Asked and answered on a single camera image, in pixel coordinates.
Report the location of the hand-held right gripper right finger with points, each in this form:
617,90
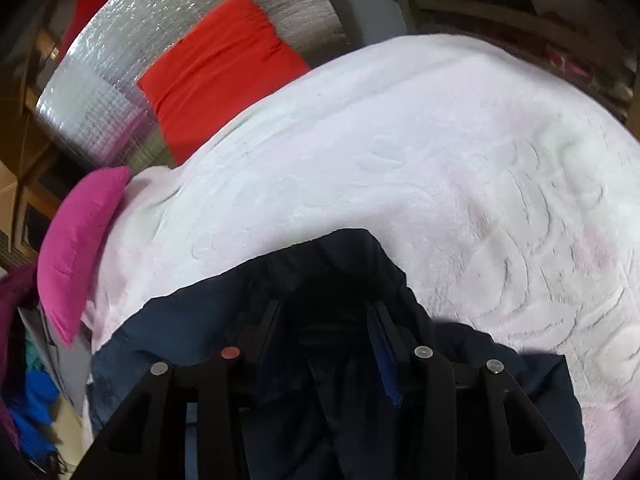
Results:
386,360

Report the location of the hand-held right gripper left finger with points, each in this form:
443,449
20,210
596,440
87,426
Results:
268,325

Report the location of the navy blue puffer jacket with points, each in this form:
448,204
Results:
340,270

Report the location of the white embossed blanket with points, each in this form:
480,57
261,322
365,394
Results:
400,160

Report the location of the pink pillow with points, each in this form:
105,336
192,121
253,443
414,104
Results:
75,255

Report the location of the bright blue cloth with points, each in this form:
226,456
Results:
35,410

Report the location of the purple cloth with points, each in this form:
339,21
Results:
12,320

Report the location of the red pillow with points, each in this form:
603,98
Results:
215,70

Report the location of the wooden cabinet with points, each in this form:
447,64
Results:
30,170

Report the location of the silver foil insulation sheet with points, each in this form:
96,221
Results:
100,95

